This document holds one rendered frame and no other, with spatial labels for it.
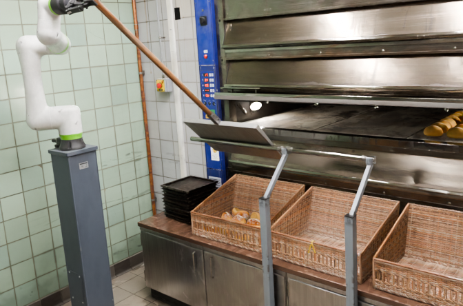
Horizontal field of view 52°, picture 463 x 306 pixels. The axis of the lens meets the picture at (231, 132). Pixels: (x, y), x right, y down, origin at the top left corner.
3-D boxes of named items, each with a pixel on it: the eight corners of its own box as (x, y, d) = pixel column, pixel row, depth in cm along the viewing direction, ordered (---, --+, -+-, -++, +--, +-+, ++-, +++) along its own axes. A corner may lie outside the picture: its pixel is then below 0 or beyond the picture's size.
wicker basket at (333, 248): (312, 227, 297) (311, 185, 292) (402, 248, 260) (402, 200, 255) (266, 256, 261) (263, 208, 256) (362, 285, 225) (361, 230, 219)
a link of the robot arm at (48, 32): (45, 29, 252) (67, 32, 255) (45, 51, 253) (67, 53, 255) (34, 18, 217) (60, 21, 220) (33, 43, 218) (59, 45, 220)
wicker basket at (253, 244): (238, 210, 334) (235, 172, 329) (308, 226, 299) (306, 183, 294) (190, 234, 298) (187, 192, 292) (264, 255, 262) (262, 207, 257)
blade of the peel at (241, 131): (255, 128, 251) (258, 123, 252) (182, 121, 286) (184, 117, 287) (285, 160, 276) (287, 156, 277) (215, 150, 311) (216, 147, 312)
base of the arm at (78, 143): (44, 147, 284) (43, 137, 282) (67, 142, 295) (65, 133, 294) (68, 151, 267) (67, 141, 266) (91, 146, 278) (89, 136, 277)
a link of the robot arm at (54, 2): (45, 3, 212) (55, -12, 216) (64, 21, 220) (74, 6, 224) (52, 3, 209) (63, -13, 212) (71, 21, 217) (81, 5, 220)
